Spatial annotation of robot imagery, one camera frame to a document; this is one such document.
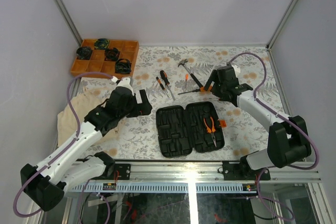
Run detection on orange handled long-nose pliers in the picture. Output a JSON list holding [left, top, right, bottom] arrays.
[[178, 87, 207, 95]]

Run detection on steel claw hammer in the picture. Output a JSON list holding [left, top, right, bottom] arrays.
[[178, 59, 203, 88]]

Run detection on black plastic tool case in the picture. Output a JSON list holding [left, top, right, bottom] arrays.
[[156, 101, 225, 158]]

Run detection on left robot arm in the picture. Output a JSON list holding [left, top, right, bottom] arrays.
[[20, 87, 152, 211]]

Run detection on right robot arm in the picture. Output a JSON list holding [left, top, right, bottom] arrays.
[[204, 65, 312, 179]]

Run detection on small black orange screwdriver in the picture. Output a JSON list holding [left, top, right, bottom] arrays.
[[156, 77, 169, 98]]

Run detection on large black orange screwdriver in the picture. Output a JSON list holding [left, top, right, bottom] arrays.
[[160, 70, 176, 101]]

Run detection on dark rolled fabric band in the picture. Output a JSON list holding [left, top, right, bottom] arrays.
[[115, 58, 132, 74]]

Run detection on floral table cloth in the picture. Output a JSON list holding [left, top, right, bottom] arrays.
[[76, 45, 299, 161]]

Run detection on wooden compartment tray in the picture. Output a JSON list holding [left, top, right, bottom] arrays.
[[70, 39, 139, 79]]

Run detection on dark rolled band centre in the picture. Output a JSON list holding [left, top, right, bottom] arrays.
[[104, 47, 120, 61]]

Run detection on cream cloth bag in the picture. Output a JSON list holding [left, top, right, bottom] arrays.
[[57, 88, 125, 151]]

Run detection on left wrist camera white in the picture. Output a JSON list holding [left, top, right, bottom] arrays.
[[117, 77, 133, 90]]

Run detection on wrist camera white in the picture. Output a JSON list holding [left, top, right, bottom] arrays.
[[232, 64, 241, 76], [117, 77, 133, 90]]

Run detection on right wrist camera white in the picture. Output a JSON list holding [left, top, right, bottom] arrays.
[[232, 64, 241, 76]]

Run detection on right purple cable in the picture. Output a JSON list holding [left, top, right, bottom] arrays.
[[227, 52, 320, 169]]

